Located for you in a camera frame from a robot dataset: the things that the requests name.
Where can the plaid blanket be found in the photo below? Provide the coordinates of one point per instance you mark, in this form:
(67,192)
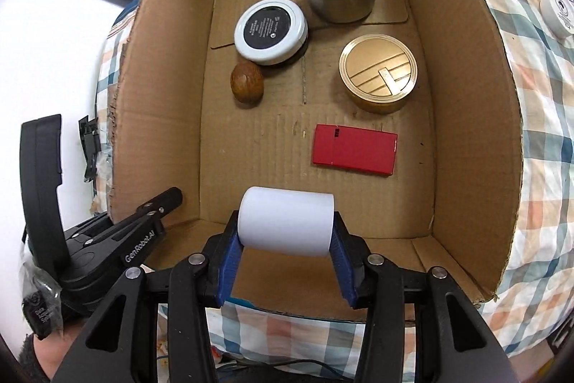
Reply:
(542,131)

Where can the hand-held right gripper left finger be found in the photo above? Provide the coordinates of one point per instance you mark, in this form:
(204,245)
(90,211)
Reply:
(226,271)

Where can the white cylinder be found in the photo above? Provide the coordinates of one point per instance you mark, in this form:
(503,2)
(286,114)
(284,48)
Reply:
(287,226)

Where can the cardboard box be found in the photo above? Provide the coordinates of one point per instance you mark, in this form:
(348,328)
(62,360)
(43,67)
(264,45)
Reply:
(278,149)

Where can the person's left forearm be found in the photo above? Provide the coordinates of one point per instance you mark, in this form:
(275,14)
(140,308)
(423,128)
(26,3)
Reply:
(58,358)

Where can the gold round tin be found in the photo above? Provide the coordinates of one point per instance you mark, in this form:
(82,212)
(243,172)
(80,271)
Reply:
(379,75)

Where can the white round case black top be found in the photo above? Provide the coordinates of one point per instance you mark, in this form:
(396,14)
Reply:
(270,29)

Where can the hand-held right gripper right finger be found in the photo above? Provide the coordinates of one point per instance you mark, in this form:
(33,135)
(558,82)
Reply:
(343,271)

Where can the clear plastic labelled bag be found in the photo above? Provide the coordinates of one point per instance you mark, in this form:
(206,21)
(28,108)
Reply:
(40,302)

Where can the red case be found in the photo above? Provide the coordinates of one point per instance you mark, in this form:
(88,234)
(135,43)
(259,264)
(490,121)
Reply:
(354,149)

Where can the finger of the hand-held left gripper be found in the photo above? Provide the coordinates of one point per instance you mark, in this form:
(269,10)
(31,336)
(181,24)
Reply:
(163,201)

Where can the black clip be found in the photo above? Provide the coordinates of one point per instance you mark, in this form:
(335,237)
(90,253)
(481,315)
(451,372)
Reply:
(89,145)

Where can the white round labelled tin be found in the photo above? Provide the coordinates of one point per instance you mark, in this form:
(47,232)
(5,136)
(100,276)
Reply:
(558,13)

